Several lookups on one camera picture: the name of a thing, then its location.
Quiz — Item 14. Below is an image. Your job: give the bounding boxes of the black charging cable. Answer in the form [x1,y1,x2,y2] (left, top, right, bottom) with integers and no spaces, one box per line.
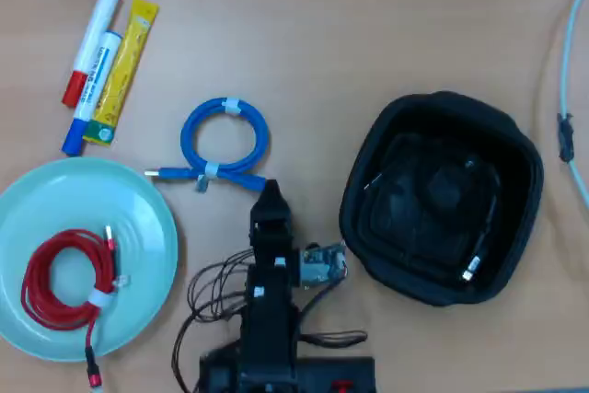
[363,133,502,283]

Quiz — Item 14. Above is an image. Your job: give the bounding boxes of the thin robot servo wires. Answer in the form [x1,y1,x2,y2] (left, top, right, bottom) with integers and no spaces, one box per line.
[172,249,257,393]

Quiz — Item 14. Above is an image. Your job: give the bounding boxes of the red charging cable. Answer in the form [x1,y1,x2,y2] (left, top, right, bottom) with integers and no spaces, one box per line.
[20,225,133,389]

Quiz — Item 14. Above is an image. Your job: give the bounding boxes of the yellow sachet stick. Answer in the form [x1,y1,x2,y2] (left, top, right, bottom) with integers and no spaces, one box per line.
[82,0,161,147]

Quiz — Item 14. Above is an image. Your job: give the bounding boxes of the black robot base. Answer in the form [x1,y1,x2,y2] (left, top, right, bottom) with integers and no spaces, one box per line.
[198,349,378,393]

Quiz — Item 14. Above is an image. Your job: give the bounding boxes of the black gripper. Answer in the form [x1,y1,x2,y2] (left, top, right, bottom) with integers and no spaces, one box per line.
[247,179,303,291]

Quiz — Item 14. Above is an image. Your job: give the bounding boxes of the white marker blue cap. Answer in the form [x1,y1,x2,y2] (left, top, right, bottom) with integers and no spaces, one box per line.
[61,31,124,156]

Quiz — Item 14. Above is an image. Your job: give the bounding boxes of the black cable clip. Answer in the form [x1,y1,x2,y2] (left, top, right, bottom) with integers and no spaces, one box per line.
[556,111,576,164]

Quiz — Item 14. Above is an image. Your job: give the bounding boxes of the white cable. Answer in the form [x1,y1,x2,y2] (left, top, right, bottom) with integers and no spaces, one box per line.
[559,0,589,210]

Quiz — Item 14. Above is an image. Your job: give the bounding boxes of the black square bowl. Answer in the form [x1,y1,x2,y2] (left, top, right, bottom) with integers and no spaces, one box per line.
[338,91,545,309]

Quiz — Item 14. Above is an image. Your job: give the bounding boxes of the light teal plate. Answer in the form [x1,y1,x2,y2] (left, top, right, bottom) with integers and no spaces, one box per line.
[0,156,179,363]

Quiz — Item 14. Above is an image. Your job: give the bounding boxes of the white marker red cap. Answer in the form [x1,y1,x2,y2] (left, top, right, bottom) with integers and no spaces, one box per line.
[61,0,121,110]

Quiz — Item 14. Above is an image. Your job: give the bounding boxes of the blue charging cable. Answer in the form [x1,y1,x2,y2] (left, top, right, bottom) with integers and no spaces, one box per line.
[144,97,271,194]

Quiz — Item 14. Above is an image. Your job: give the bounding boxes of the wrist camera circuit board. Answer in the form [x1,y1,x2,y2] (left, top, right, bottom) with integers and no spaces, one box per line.
[298,239,349,291]

